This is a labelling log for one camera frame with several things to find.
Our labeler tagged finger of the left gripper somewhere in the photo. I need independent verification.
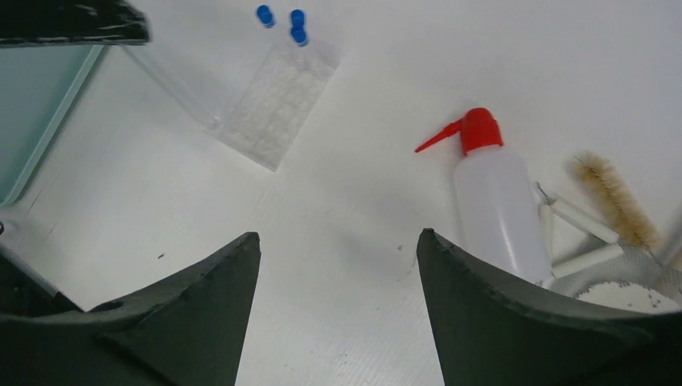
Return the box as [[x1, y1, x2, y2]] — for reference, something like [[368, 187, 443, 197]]
[[1, 0, 151, 48]]

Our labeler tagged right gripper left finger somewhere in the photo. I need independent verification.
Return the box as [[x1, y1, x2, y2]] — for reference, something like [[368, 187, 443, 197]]
[[1, 232, 261, 385]]

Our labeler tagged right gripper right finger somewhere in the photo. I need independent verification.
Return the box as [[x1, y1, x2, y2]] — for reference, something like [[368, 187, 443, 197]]
[[416, 228, 681, 385]]

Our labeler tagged blue cap test tube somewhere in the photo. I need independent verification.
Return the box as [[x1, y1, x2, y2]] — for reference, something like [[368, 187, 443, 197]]
[[256, 4, 276, 28], [290, 9, 306, 28], [290, 26, 309, 47]]

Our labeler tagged teal storage bin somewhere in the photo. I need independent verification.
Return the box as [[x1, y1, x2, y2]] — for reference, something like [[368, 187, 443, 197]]
[[1, 46, 104, 207]]

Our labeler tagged red cap wash bottle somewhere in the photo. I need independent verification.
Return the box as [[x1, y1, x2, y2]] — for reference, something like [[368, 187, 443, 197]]
[[415, 107, 553, 284]]

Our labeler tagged tan test tube brush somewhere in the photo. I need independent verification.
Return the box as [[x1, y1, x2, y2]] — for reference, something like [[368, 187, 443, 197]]
[[569, 151, 661, 252]]

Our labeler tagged clear test tube rack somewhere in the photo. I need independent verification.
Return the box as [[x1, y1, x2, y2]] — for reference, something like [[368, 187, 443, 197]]
[[125, 38, 339, 171]]

